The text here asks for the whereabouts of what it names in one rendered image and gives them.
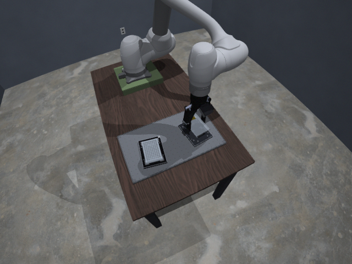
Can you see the clear plastic rectangular lid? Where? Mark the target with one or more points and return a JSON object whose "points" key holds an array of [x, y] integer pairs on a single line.
{"points": [[198, 127]]}

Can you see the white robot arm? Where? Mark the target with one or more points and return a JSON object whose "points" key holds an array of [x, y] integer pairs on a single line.
{"points": [[203, 64]]}

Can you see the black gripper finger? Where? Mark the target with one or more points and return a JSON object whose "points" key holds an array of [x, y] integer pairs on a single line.
{"points": [[188, 115], [208, 101]]}

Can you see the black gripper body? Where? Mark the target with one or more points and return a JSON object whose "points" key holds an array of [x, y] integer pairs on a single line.
{"points": [[197, 100]]}

